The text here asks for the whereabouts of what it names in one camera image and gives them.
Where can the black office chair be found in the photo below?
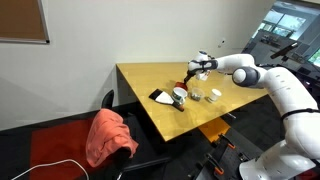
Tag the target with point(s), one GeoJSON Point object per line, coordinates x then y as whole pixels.
{"type": "Point", "coordinates": [148, 163]}

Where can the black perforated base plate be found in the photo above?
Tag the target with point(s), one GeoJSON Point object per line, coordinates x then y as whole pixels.
{"type": "Point", "coordinates": [229, 159]}

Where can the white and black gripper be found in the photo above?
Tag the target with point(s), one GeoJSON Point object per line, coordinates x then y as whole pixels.
{"type": "Point", "coordinates": [195, 67]}

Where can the pink cloth on chair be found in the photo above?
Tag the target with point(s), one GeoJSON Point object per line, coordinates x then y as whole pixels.
{"type": "Point", "coordinates": [108, 133]}

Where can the white green christmas mug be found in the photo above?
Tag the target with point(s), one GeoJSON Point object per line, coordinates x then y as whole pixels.
{"type": "Point", "coordinates": [179, 95]}

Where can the black orange clamp left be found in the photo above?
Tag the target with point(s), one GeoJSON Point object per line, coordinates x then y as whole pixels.
{"type": "Point", "coordinates": [230, 144]}

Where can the black orange clamp right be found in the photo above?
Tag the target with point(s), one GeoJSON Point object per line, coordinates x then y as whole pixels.
{"type": "Point", "coordinates": [217, 168]}

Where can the clear plastic tupperware container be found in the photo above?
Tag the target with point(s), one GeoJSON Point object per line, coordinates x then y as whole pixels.
{"type": "Point", "coordinates": [197, 94]}

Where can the white wall socket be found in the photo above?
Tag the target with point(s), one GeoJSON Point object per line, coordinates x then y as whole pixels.
{"type": "Point", "coordinates": [221, 44]}

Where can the foil sweets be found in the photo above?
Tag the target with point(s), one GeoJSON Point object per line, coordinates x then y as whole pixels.
{"type": "Point", "coordinates": [196, 97]}

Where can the red plastic container lid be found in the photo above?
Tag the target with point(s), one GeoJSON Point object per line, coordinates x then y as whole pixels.
{"type": "Point", "coordinates": [181, 85]}

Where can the cork notice board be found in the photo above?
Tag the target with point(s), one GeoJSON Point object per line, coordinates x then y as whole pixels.
{"type": "Point", "coordinates": [23, 21]}

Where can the black orange clamp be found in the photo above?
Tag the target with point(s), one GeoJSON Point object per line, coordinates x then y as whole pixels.
{"type": "Point", "coordinates": [217, 168]}
{"type": "Point", "coordinates": [230, 144]}

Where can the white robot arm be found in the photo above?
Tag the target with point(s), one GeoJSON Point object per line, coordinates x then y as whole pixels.
{"type": "Point", "coordinates": [299, 112]}

